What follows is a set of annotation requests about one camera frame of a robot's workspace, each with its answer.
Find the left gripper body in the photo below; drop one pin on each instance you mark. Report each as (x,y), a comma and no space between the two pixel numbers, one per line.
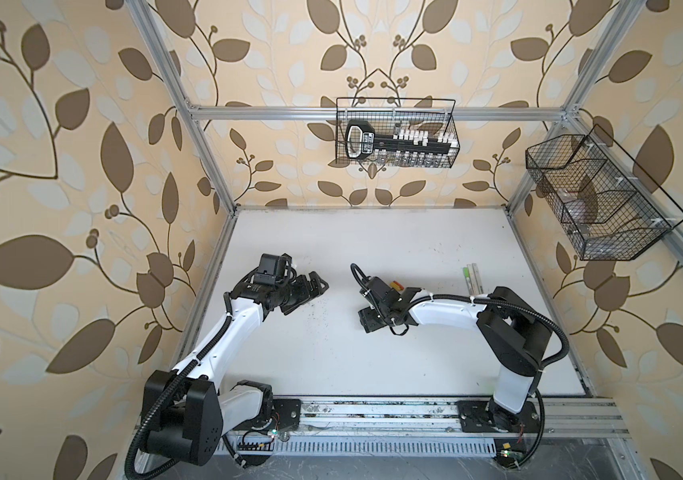
(293,292)

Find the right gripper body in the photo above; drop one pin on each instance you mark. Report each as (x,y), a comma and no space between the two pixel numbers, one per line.
(372,318)

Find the white marker orange tip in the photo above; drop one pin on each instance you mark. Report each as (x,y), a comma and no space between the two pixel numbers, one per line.
(472,280)

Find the white marker pink tip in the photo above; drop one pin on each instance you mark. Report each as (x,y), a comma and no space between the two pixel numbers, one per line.
(480,279)

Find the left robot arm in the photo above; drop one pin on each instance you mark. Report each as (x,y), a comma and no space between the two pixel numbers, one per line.
(185,415)

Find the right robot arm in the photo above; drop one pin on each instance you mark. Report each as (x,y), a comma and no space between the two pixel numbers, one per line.
(523,340)

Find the black white tool in basket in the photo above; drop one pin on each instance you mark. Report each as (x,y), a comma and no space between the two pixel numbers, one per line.
(361,141)

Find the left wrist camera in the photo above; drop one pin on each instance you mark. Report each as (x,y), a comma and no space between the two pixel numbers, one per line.
(274,270)

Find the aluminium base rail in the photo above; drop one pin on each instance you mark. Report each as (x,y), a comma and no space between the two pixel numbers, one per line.
(386,418)

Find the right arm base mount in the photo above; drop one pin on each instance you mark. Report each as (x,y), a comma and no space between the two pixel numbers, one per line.
(482,416)

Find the back wire basket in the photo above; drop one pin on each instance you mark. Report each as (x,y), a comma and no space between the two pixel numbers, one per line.
(432,114)

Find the side wire basket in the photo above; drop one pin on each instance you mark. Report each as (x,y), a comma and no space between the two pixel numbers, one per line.
(610,206)

